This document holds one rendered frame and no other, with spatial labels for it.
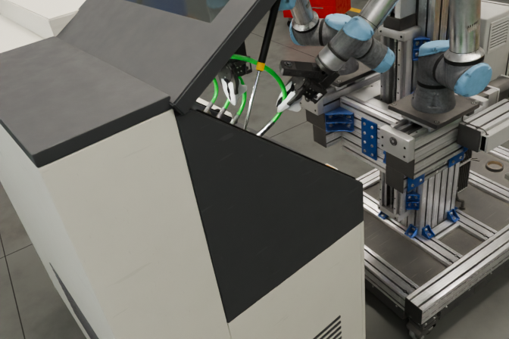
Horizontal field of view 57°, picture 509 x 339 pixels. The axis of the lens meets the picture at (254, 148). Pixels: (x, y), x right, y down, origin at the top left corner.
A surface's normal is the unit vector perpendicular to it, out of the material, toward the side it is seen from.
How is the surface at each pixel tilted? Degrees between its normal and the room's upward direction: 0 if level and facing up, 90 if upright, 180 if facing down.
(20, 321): 0
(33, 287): 0
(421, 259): 0
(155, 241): 90
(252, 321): 90
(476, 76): 98
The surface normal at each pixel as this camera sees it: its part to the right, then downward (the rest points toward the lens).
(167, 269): 0.63, 0.33
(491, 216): -0.13, -0.84
